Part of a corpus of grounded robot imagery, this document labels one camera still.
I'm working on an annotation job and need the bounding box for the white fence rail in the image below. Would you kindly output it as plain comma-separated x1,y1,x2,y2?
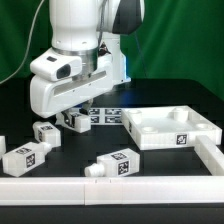
0,176,224,206
194,135,224,176

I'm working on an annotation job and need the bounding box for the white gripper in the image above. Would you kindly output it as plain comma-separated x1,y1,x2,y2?
30,54,113,127

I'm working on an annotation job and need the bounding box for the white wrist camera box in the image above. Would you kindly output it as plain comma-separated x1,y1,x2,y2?
30,55,82,82

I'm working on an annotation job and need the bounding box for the white right fence rail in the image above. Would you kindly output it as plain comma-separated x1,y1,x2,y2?
194,135,224,176

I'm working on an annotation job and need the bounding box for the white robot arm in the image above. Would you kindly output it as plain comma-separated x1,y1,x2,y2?
30,0,145,122

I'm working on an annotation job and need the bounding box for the white tag sheet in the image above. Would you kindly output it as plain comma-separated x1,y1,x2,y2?
66,107,122,125

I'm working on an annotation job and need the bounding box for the white square table top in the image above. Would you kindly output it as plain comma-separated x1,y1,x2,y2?
121,106,222,150

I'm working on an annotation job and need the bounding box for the white front fence rail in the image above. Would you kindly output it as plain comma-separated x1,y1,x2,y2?
0,176,224,206

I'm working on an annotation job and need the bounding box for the white cable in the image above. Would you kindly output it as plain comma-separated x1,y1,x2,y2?
0,0,46,86

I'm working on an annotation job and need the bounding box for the white block at left edge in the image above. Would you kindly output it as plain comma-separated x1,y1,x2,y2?
0,136,6,160

